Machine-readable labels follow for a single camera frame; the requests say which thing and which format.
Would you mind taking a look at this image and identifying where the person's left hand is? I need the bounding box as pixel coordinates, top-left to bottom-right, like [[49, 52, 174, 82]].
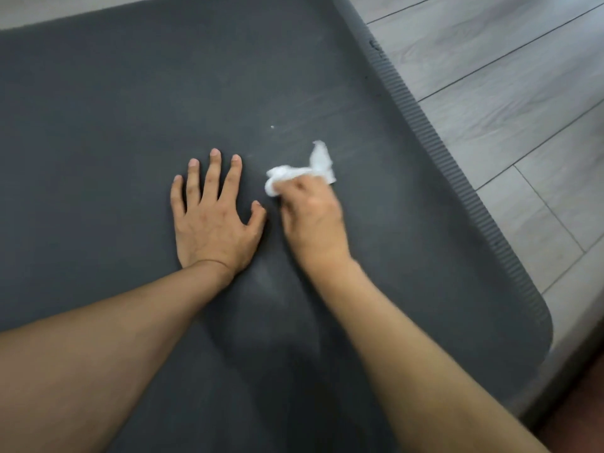
[[170, 148, 268, 279]]

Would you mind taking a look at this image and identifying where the person's right hand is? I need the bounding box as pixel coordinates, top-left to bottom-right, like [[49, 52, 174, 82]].
[[273, 175, 354, 275]]

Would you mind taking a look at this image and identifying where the white tissue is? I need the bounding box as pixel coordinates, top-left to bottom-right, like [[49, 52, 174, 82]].
[[264, 140, 337, 198]]

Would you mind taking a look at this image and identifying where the dark grey yoga mat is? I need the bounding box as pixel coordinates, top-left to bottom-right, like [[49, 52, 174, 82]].
[[0, 0, 554, 453]]

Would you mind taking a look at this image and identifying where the person's left forearm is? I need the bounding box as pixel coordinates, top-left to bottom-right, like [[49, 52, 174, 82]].
[[0, 259, 235, 453]]

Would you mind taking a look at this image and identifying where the person's right forearm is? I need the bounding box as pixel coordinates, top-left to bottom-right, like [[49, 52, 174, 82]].
[[301, 257, 551, 453]]

